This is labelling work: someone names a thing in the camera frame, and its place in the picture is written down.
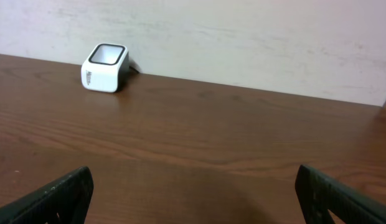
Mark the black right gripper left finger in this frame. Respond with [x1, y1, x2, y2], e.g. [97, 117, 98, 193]
[0, 166, 94, 223]

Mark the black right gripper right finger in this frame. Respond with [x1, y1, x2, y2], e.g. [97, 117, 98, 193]
[294, 165, 386, 224]

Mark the white barcode scanner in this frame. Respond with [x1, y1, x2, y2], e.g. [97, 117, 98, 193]
[80, 43, 139, 93]

